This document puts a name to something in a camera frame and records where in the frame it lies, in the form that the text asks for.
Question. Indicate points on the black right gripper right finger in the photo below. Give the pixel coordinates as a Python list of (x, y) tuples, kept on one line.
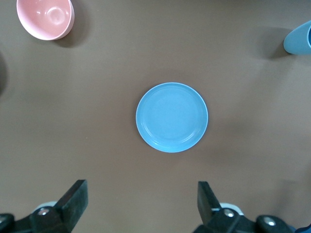
[(209, 208)]

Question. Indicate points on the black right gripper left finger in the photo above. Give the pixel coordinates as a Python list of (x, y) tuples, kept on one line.
[(70, 206)]

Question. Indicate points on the blue plate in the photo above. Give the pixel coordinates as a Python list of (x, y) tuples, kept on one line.
[(171, 117)]

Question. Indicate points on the light blue cup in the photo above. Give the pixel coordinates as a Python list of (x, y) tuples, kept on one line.
[(297, 40)]

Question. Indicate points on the pink bowl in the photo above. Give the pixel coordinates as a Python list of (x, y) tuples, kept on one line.
[(45, 17)]

